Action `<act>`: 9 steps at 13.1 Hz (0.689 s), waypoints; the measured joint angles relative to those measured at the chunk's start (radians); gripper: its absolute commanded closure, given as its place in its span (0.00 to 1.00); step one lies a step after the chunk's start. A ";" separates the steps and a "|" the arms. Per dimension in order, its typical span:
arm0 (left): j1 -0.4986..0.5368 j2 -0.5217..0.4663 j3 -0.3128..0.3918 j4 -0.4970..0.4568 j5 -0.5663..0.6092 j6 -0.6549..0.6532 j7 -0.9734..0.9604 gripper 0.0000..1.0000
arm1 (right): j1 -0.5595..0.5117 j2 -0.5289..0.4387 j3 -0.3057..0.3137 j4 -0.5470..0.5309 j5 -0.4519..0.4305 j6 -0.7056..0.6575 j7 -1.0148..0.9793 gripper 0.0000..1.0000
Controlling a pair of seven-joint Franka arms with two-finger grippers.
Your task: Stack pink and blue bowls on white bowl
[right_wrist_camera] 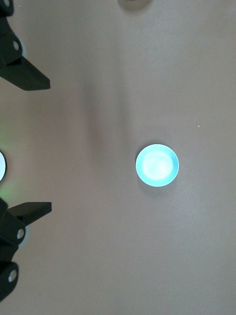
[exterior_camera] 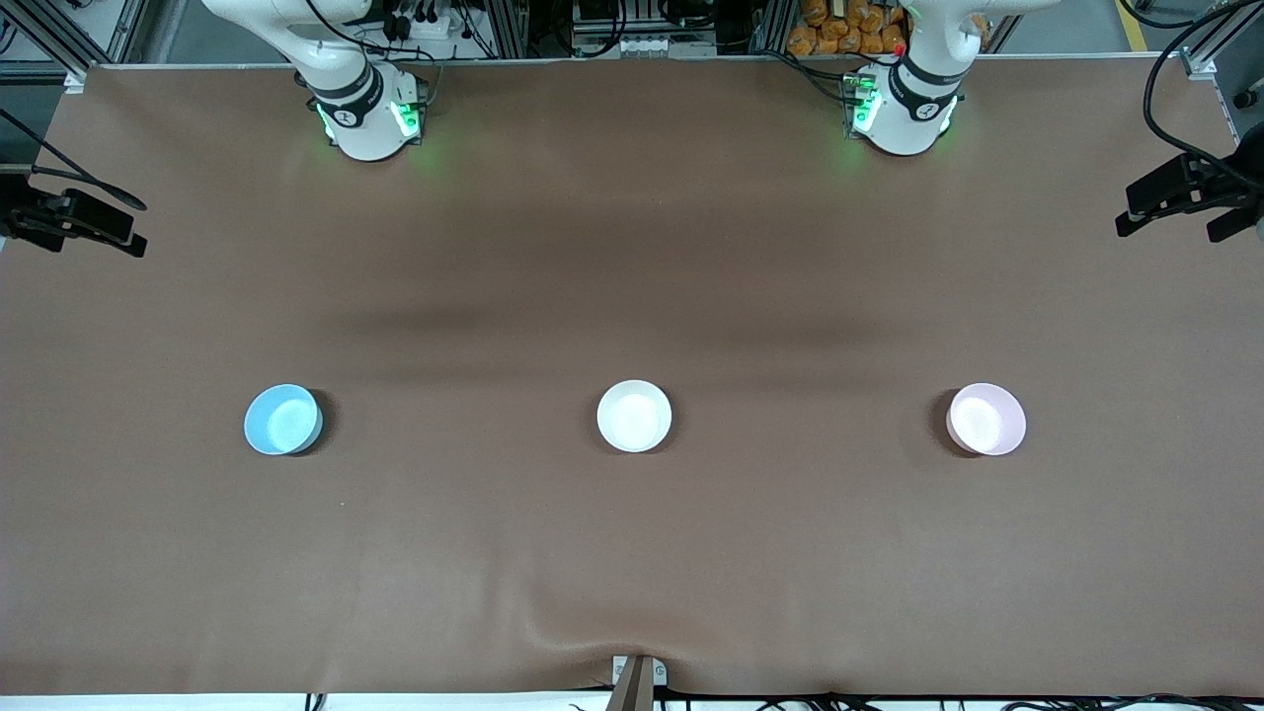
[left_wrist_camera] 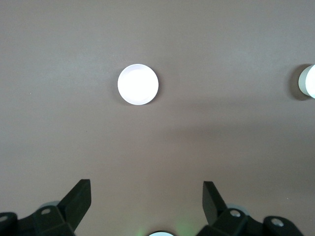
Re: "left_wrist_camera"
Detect brown table mat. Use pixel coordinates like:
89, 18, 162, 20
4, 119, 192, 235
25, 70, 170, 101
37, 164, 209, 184
0, 0, 315, 236

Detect white plastic bowl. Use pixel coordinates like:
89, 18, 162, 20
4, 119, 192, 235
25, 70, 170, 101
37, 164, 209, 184
297, 64, 315, 99

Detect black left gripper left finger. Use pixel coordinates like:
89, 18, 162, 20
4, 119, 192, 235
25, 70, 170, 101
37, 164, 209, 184
0, 178, 93, 236

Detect pink plastic bowl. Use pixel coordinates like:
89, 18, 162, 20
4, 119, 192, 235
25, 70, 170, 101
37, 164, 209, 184
117, 63, 159, 106

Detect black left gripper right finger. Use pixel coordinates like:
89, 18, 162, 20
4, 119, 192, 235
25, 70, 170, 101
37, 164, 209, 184
196, 181, 302, 236

